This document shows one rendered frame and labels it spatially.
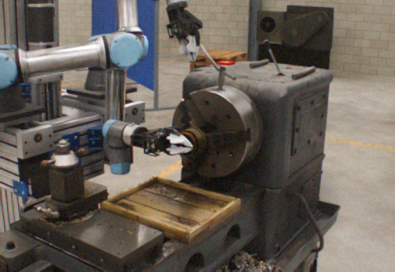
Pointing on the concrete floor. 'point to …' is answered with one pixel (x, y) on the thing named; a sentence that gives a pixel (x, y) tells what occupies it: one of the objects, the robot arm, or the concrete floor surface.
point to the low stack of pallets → (216, 58)
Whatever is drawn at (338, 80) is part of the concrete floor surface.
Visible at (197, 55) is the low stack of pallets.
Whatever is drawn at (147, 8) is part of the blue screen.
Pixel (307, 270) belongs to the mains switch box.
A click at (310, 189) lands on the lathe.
